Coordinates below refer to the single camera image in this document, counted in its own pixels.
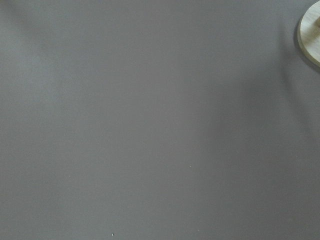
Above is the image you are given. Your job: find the wooden cup storage rack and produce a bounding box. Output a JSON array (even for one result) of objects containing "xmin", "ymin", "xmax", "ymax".
[{"xmin": 297, "ymin": 0, "xmax": 320, "ymax": 67}]

